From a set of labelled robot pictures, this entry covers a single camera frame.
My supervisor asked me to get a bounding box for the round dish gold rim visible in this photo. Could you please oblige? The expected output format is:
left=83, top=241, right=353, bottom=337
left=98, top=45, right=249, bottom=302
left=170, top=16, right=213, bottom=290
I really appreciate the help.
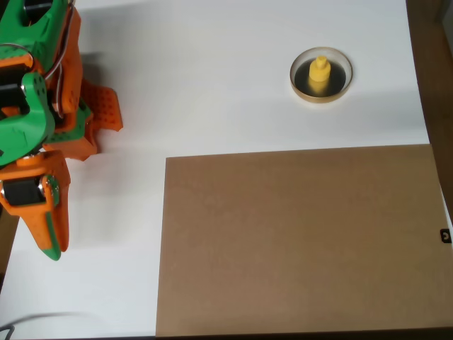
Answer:
left=289, top=46, right=354, bottom=104

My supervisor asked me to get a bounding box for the grey cable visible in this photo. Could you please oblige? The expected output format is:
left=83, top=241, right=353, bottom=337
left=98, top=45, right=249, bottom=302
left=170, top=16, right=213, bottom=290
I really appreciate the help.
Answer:
left=0, top=311, right=86, bottom=340

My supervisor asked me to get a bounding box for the small yellow plastic piece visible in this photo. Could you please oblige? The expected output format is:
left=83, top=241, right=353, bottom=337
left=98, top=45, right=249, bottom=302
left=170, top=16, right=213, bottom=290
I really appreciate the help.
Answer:
left=308, top=55, right=331, bottom=94

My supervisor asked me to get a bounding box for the white red black servo wire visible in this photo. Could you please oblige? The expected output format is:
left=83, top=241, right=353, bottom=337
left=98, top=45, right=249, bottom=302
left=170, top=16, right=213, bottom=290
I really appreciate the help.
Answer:
left=44, top=0, right=77, bottom=114

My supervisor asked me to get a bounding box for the brown cardboard sheet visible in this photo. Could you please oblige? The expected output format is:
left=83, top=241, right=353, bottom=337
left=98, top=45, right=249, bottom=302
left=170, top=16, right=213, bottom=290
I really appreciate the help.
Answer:
left=154, top=143, right=453, bottom=338

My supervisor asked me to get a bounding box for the orange perforated arm base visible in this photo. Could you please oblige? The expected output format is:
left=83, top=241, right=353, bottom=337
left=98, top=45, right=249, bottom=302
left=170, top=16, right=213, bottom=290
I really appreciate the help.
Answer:
left=44, top=79, right=124, bottom=162

